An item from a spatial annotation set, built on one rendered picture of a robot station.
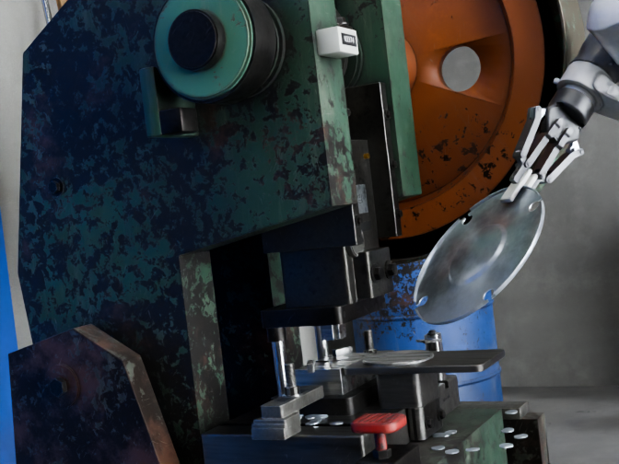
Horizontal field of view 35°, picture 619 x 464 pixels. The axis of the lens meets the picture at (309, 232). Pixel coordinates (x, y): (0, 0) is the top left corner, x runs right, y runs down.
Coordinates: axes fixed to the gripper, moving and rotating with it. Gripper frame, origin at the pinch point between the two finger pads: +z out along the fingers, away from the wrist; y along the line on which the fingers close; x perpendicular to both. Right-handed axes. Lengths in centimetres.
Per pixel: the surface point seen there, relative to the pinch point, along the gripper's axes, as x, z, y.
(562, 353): -258, -79, -207
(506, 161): -20.3, -12.4, -5.2
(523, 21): -15.4, -34.0, 10.5
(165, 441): -23, 69, 18
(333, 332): -17.6, 36.6, 6.0
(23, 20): -146, -4, 84
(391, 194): -15.6, 10.5, 12.6
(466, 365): 5.7, 32.0, -6.4
